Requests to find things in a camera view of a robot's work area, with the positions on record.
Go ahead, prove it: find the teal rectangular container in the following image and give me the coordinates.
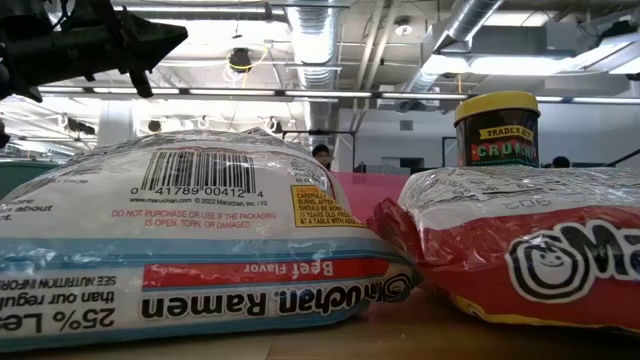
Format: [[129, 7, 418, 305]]
[[0, 158, 64, 200]]

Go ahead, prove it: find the red plastic tray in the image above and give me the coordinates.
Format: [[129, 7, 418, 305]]
[[330, 171, 412, 224]]

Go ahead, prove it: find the long ceiling light rail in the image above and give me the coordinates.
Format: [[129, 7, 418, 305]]
[[37, 85, 640, 105]]

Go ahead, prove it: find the red white ramen packet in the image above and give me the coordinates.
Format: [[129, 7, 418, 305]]
[[367, 164, 640, 335]]

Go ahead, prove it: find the yellow-lidded jar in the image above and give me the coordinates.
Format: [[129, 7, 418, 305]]
[[453, 90, 542, 169]]

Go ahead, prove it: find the black round ceiling device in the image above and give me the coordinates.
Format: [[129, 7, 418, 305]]
[[228, 47, 253, 74]]

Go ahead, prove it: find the silver ventilation duct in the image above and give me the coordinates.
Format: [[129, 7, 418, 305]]
[[284, 0, 346, 146], [399, 0, 506, 114]]

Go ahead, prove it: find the blue white ramen packet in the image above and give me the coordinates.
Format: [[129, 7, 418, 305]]
[[0, 128, 419, 354]]

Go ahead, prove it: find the thin black metal rack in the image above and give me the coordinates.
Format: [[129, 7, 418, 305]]
[[441, 134, 459, 169], [281, 128, 357, 174]]

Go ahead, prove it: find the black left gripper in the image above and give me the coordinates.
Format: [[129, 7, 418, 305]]
[[59, 0, 189, 99]]

